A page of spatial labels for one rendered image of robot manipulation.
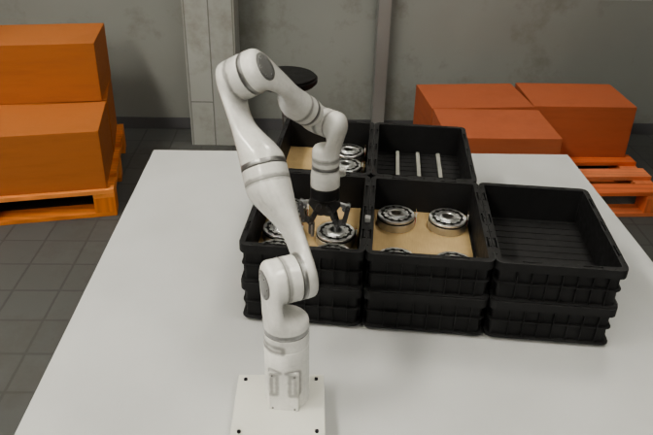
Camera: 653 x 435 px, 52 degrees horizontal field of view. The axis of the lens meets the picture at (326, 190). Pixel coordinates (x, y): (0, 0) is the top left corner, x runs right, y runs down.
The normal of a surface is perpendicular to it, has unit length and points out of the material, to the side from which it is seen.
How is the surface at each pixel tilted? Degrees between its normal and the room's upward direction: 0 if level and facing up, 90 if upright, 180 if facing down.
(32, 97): 90
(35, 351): 0
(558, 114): 90
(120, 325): 0
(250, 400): 3
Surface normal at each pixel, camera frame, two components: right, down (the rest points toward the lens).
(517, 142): 0.03, 0.47
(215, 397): 0.02, -0.88
